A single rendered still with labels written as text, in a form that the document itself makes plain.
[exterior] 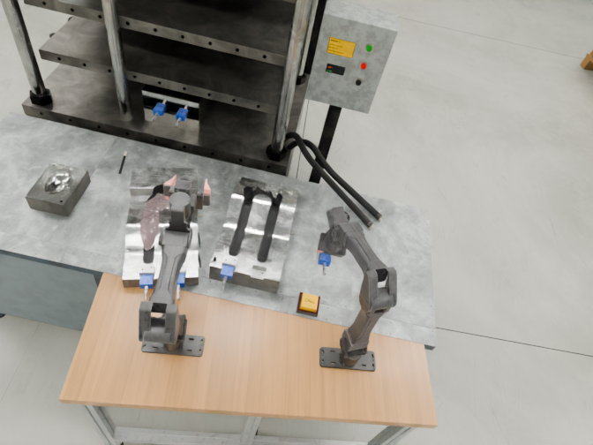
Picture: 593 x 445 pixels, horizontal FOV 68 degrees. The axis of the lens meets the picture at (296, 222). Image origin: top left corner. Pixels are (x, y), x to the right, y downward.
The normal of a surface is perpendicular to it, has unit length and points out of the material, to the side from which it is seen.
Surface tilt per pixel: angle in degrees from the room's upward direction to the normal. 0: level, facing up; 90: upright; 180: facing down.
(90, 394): 0
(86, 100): 0
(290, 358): 0
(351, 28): 90
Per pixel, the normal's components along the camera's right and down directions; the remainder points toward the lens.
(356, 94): -0.15, 0.75
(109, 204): 0.17, -0.62
